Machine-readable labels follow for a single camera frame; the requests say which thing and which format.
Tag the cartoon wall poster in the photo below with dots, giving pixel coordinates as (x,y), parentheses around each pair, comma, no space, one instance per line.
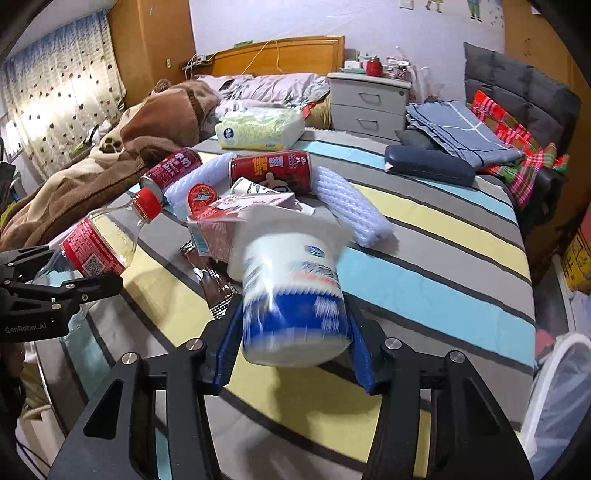
(475,9)

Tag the red drink can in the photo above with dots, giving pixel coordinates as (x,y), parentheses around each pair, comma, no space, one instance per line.
(173,168)
(268,168)

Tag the pink and white carton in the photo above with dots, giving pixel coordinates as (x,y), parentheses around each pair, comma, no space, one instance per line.
(217,230)

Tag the dark blue folded cloth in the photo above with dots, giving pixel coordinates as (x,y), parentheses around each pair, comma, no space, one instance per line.
(425,164)

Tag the brown fleece blanket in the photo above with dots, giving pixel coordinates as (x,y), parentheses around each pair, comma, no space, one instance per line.
(92,184)

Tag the patterned window curtain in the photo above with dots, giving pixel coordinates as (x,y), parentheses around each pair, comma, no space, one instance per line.
(60,92)

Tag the yellow printed box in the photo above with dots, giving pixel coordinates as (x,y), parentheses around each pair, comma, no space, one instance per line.
(579,258)

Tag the yellow-green tissue pack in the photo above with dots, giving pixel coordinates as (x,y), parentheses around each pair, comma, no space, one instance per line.
(258,129)

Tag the striped bed sheet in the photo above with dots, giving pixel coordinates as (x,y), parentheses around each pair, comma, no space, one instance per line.
(438,258)

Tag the tall wooden cabinet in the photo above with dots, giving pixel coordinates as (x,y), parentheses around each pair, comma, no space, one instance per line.
(531,37)

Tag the grey drawer nightstand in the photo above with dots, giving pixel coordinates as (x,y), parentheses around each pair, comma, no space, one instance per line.
(364,101)

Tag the white waste bin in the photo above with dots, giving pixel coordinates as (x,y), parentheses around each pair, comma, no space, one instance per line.
(554,415)

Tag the clear plastic bottle red cap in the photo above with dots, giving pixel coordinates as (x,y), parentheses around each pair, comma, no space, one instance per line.
(106,235)

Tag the red jar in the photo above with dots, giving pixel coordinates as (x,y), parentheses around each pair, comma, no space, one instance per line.
(373,68)

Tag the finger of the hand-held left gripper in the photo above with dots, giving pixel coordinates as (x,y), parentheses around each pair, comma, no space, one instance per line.
(27,261)
(78,288)

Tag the wooden headboard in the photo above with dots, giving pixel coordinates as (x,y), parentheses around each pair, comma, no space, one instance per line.
(300,53)

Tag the crumpled white paper cup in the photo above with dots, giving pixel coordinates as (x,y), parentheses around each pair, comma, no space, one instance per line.
(251,187)

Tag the wooden wardrobe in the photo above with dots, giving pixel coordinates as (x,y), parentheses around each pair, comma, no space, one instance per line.
(152,41)

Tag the white plastic bag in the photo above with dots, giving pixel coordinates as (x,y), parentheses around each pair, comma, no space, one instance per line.
(425,85)

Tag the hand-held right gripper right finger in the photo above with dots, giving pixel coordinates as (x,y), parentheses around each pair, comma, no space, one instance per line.
(364,362)

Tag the red green plaid cloth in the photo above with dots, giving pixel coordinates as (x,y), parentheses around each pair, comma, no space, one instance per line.
(503,124)

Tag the pink grey quilt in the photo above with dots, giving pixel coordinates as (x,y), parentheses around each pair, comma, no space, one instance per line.
(277,87)

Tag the grey padded chair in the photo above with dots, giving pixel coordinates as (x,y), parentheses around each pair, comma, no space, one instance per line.
(508,69)

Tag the white power strip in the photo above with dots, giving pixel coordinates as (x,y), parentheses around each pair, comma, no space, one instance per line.
(198,60)

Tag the white foam net sleeve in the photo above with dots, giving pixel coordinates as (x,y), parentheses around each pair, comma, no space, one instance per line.
(198,180)
(351,207)

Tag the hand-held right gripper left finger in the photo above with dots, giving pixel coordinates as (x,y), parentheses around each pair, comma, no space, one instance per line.
(226,344)

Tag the white and blue paper tub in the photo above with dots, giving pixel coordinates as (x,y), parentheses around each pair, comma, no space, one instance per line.
(295,300)

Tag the brown foil wrapper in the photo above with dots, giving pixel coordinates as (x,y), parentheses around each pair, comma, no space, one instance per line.
(212,281)

